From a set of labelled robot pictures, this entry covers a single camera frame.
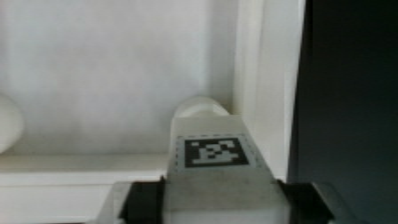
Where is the white square table top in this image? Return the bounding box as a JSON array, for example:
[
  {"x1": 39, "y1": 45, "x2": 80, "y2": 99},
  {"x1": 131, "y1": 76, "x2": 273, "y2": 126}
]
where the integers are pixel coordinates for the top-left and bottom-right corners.
[{"x1": 0, "y1": 0, "x2": 305, "y2": 224}]

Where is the white table leg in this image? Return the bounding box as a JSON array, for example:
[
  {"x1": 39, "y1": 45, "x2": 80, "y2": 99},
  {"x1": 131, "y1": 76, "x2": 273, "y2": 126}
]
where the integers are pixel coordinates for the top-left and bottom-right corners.
[{"x1": 163, "y1": 97, "x2": 289, "y2": 224}]

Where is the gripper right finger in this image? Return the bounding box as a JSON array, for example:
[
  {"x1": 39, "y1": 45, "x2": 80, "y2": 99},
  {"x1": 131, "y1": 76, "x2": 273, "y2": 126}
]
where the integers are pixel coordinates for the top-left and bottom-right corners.
[{"x1": 277, "y1": 181, "x2": 334, "y2": 224}]

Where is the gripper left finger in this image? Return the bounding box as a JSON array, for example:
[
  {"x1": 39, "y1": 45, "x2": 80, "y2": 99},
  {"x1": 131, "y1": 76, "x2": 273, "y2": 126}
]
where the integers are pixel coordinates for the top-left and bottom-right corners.
[{"x1": 119, "y1": 178, "x2": 165, "y2": 224}]

